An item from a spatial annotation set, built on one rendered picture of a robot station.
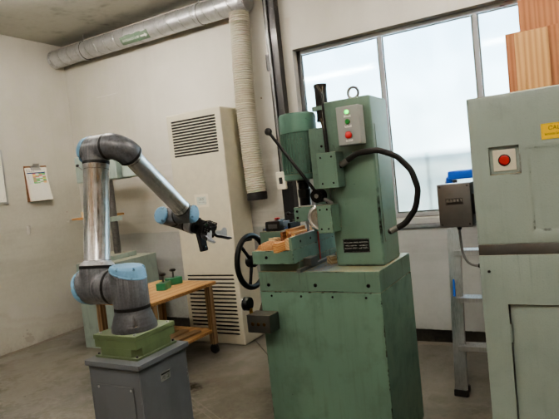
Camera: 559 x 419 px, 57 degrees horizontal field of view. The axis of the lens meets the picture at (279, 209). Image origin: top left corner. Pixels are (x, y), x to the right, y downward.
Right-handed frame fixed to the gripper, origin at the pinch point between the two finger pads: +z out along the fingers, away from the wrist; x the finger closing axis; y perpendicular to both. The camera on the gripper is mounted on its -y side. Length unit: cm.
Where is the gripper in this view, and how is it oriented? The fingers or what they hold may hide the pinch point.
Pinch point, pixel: (224, 241)
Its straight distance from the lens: 272.3
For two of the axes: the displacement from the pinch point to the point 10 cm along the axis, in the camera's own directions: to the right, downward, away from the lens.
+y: 2.0, -9.6, -2.2
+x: 4.9, -1.0, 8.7
